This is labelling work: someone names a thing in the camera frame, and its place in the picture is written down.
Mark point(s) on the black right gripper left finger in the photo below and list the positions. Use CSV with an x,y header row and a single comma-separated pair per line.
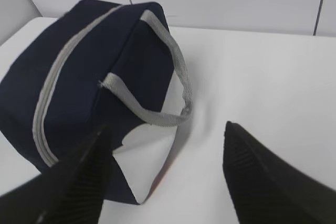
x,y
72,191

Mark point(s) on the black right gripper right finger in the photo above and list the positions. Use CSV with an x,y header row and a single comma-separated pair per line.
x,y
266,189

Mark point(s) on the navy and white lunch bag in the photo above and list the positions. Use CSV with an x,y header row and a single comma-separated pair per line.
x,y
102,63

